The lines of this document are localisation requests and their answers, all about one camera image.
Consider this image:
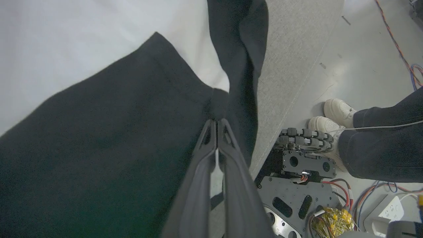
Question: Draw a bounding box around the red cable bundle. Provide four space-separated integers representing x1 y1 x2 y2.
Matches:
321 178 423 228

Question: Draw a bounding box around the yellow crinkled plastic bag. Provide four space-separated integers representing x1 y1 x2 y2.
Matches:
310 207 357 238

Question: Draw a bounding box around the twisted red blue cable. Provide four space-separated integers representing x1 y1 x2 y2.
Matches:
374 0 423 91

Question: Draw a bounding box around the black and white garment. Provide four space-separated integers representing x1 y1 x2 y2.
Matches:
0 0 269 238

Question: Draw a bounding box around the white power strip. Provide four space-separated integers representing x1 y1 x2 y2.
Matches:
363 194 406 237

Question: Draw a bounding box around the dark blue trouser leg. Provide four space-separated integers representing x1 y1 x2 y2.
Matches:
352 87 423 130
338 123 423 183

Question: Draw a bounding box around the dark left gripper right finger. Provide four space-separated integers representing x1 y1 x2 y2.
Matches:
217 118 275 238

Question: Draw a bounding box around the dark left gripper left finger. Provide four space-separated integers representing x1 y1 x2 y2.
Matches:
161 119 218 238

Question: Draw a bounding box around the black cable drag chain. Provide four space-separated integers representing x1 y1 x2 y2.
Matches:
277 128 334 153

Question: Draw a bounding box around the thin grey cable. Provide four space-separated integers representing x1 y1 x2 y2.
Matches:
329 120 423 133

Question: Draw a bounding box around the white sneaker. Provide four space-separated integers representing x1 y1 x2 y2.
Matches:
324 98 358 129
308 116 347 172

